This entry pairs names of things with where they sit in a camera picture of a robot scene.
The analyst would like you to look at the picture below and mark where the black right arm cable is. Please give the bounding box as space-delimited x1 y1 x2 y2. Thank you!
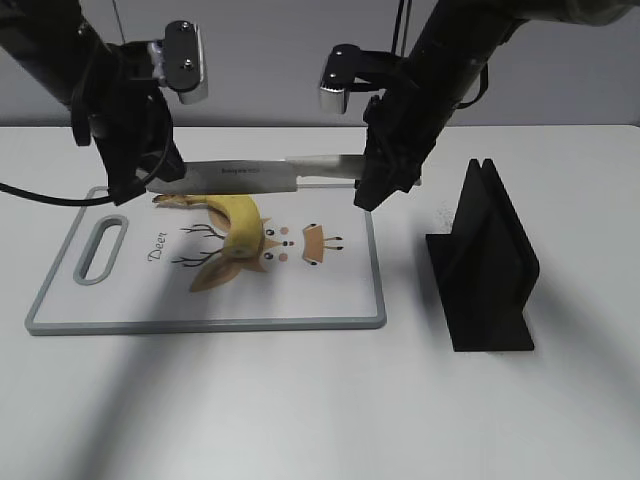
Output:
389 0 489 109

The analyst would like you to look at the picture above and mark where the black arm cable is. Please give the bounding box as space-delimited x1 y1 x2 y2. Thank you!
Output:
0 89 151 207
389 0 489 109

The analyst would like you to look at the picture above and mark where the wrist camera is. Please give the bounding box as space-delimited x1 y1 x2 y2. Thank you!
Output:
146 20 208 105
318 44 401 115

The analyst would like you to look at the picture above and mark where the white-handled kitchen knife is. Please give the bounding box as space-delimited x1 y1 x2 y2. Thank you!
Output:
146 154 365 195

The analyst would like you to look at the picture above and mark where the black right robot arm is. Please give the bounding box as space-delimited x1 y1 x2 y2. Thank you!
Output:
354 1 637 211

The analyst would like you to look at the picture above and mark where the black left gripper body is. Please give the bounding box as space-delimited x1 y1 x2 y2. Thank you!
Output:
84 91 173 163

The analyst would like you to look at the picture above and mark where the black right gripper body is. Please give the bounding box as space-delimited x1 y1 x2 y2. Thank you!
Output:
363 82 455 164

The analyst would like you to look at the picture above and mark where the white deer cutting board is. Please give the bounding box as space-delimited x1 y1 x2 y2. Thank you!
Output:
25 184 386 336

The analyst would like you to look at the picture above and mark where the black knife stand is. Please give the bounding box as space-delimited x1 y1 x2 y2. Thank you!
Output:
425 158 540 352

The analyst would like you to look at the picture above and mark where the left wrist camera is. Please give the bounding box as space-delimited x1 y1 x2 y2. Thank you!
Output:
146 20 208 105

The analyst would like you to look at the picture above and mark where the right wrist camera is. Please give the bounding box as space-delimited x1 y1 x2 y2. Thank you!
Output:
318 44 401 115

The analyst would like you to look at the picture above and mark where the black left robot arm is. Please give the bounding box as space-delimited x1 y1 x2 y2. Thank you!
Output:
1 1 186 207

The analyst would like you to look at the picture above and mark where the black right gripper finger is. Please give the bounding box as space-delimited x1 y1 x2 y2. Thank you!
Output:
390 150 422 193
354 155 398 211

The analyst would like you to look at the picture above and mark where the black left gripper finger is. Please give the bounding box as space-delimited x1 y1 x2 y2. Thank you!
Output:
142 142 185 184
102 154 148 206

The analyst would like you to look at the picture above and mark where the yellow banana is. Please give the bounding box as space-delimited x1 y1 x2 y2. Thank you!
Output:
152 194 264 259

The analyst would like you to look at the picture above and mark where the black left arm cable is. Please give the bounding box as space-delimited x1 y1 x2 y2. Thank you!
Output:
0 89 151 207

